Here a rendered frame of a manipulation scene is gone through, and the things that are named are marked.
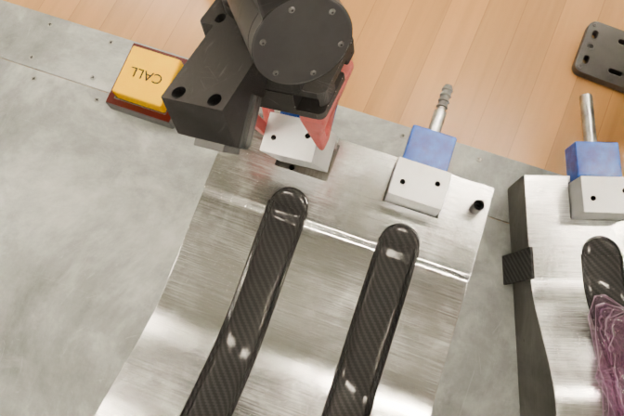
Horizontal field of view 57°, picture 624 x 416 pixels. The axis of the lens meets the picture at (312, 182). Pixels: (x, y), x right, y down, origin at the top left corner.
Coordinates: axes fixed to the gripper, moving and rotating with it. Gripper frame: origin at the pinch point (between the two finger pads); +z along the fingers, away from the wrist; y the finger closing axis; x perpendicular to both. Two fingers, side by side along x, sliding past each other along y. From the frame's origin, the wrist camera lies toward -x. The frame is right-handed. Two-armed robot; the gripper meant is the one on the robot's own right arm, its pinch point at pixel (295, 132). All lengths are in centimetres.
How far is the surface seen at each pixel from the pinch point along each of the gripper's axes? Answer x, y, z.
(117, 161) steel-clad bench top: -1.8, -23.0, 10.1
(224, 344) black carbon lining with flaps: -16.7, -1.7, 10.8
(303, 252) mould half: -6.9, 2.4, 8.3
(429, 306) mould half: -7.2, 14.4, 11.2
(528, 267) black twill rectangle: 0.5, 21.9, 13.3
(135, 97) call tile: 3.5, -21.6, 4.8
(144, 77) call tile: 5.9, -21.6, 4.0
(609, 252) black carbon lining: 5.1, 28.8, 14.4
